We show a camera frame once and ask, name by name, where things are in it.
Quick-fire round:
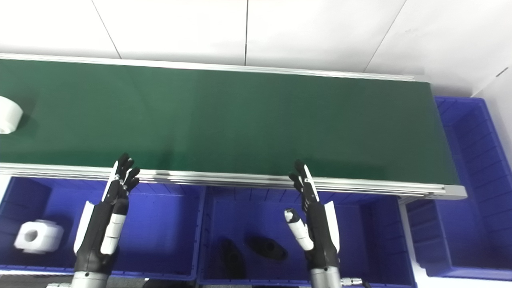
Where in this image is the green conveyor belt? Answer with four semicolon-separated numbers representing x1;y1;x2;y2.
0;53;468;200
0;59;460;186

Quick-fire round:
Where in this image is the empty blue bin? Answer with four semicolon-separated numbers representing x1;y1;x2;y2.
404;96;512;281

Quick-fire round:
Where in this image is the blue bin with white parts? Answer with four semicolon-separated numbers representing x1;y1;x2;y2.
0;176;205;281

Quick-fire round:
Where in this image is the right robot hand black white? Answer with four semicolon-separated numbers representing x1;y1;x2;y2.
284;160;341;271

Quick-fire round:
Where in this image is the blue bin with black parts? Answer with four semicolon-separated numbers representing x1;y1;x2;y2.
198;186;417;288

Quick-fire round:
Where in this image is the black plastic part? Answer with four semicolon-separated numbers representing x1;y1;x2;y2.
220;238;247;279
246;236;288;261

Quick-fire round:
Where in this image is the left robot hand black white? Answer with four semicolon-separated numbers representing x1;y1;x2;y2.
74;152;141;275

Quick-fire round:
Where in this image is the white cylindrical part with hole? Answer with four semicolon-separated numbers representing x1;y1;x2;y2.
14;219;65;255
0;96;24;135

